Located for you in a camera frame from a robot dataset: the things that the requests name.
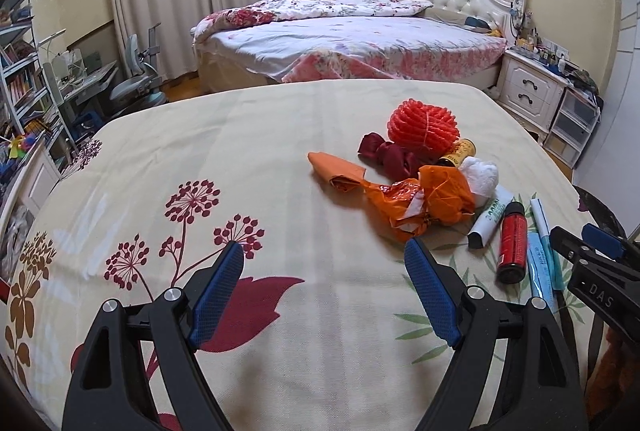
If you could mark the crumpled orange plastic bag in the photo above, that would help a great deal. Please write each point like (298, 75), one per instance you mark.
(440, 198)

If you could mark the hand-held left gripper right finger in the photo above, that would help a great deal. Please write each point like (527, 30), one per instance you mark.
(432, 296)

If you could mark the light blue packet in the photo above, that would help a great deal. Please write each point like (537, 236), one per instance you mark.
(539, 266)

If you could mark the pillow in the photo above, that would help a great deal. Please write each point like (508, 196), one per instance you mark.
(460, 17)

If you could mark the bed with floral bedding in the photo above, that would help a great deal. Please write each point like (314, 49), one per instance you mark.
(360, 46)

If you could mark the blue and white tube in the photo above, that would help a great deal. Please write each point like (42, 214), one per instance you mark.
(540, 221)

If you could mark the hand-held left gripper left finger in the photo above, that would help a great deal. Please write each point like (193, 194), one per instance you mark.
(220, 291)

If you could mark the grey desk chair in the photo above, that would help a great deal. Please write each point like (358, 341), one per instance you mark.
(135, 86)

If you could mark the dark red cloth scrunchie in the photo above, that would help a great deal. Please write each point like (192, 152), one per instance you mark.
(392, 156)

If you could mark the floral quilt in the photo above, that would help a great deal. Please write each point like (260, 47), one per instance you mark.
(310, 8)

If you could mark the white low cabinet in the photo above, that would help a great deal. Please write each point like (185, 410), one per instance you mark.
(35, 181)

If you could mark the brown bottle with yellow label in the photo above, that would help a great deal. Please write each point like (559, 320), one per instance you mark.
(460, 152)

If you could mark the red bottle with black cap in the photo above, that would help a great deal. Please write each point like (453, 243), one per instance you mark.
(512, 241)

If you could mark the bookshelf with books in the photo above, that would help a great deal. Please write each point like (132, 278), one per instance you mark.
(20, 86)

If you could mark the clutter of small bottles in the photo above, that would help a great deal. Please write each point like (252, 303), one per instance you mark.
(542, 48)

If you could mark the clear plastic drawer unit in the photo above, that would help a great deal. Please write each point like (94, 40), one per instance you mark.
(570, 121)

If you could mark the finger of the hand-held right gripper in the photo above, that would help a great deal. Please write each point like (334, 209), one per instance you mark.
(605, 240)
(572, 245)

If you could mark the grey study desk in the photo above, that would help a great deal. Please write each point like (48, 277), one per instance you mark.
(85, 78)

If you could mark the white tissue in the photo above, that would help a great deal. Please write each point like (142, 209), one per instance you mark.
(482, 176)

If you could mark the white nightstand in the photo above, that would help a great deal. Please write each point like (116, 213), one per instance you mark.
(525, 86)

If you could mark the red foam fruit net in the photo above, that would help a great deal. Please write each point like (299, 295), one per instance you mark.
(422, 126)

